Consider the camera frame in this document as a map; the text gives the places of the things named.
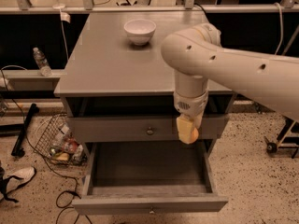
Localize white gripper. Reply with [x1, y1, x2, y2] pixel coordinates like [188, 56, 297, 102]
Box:
[174, 91, 208, 145]

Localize orange fruit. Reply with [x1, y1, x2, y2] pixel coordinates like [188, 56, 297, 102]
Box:
[191, 128, 199, 143]

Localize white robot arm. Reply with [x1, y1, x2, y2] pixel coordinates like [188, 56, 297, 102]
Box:
[161, 23, 299, 144]

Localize closed grey upper drawer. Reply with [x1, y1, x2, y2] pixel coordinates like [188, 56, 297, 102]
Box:
[66, 115, 230, 144]

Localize open grey middle drawer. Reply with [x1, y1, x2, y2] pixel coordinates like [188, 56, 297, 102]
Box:
[72, 141, 228, 215]

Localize grey wooden drawer cabinet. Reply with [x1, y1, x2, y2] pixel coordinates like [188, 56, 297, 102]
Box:
[54, 10, 237, 156]

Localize white ceramic bowl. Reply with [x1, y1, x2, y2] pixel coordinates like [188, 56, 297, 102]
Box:
[123, 19, 156, 46]

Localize clear plastic water bottle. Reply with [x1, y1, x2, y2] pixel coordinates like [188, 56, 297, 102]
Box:
[33, 48, 51, 77]

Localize white shoe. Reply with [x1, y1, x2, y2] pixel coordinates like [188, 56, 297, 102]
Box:
[5, 167, 36, 192]

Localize black metal stand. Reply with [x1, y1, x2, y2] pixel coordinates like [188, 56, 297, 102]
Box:
[11, 104, 39, 158]

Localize white desk lamp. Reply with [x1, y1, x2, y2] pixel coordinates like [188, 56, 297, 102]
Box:
[52, 0, 71, 59]

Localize wheeled cart frame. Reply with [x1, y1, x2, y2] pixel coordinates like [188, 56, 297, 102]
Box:
[264, 118, 299, 159]

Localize wire basket with items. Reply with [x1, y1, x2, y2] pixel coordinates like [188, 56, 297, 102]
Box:
[36, 114, 87, 165]

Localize white cable right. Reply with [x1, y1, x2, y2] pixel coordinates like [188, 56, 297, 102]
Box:
[274, 2, 286, 56]

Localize black floor cable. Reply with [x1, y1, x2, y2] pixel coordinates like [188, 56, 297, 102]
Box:
[0, 64, 93, 224]

